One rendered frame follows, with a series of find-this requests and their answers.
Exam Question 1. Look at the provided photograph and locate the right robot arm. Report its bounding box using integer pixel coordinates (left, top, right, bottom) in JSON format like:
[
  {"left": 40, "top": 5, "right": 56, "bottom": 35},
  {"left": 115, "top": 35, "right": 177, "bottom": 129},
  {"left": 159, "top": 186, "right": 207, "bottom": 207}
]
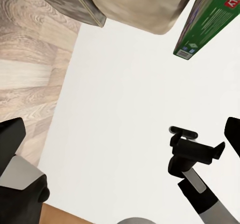
[{"left": 168, "top": 125, "right": 240, "bottom": 224}]

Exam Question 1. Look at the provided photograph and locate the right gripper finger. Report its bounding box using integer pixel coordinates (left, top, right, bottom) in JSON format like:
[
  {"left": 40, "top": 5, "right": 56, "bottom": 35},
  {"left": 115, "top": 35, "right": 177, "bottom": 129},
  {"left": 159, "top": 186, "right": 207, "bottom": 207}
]
[
  {"left": 193, "top": 141, "right": 226, "bottom": 160},
  {"left": 170, "top": 130, "right": 193, "bottom": 157}
]

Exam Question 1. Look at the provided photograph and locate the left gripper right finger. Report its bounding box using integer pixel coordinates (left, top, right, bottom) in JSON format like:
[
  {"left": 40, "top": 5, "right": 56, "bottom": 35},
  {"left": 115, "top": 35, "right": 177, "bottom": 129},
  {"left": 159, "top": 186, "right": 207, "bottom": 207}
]
[{"left": 224, "top": 117, "right": 240, "bottom": 156}]

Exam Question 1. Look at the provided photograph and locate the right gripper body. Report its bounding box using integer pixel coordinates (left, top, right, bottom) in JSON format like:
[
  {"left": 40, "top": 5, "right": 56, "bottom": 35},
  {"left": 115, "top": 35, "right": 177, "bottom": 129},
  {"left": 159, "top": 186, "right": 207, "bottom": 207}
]
[{"left": 172, "top": 138, "right": 212, "bottom": 168}]

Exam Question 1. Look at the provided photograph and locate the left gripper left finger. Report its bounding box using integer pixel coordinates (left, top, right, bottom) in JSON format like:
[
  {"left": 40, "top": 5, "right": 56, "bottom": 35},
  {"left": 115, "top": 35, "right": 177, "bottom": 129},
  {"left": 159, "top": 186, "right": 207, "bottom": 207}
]
[{"left": 0, "top": 117, "right": 26, "bottom": 177}]

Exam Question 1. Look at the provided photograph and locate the board game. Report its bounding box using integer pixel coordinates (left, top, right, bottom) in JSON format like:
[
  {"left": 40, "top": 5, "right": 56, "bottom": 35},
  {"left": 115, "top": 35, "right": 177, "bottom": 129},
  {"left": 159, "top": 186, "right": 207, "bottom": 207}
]
[{"left": 173, "top": 0, "right": 240, "bottom": 60}]

